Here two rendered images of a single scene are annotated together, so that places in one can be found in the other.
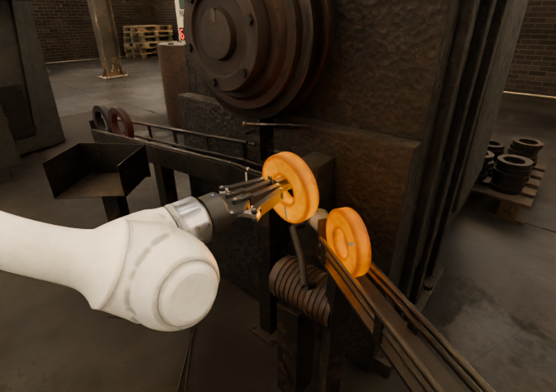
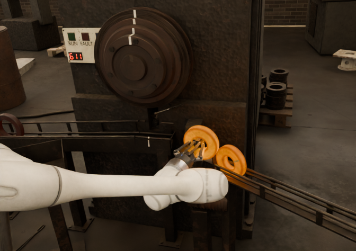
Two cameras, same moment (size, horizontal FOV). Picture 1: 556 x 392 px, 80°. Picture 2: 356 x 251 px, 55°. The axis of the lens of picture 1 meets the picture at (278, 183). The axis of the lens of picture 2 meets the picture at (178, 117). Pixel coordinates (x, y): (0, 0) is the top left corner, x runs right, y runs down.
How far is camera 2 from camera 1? 0.85 m
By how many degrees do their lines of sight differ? 20
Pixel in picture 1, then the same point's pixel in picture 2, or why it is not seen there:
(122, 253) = (201, 178)
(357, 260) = (241, 168)
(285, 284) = not seen: hidden behind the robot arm
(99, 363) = not seen: outside the picture
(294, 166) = (206, 132)
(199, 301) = (226, 186)
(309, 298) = not seen: hidden behind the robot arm
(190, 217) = (182, 167)
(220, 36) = (137, 69)
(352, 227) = (235, 153)
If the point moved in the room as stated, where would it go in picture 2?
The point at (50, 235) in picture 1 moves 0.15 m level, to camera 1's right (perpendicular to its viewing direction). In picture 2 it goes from (181, 178) to (224, 164)
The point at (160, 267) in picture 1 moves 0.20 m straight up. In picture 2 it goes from (216, 178) to (215, 120)
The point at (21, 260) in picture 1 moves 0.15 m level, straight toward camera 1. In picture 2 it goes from (179, 188) to (230, 198)
